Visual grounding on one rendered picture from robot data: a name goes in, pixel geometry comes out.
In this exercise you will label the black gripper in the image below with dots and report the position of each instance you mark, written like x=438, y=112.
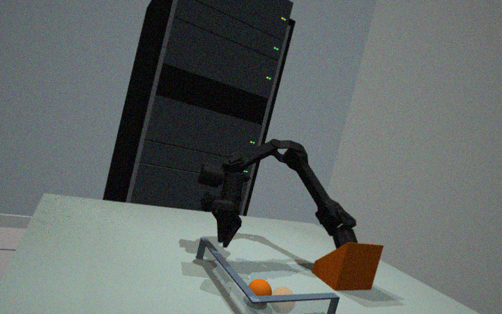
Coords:
x=228, y=222

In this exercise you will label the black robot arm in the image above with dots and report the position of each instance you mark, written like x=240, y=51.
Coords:
x=330, y=213

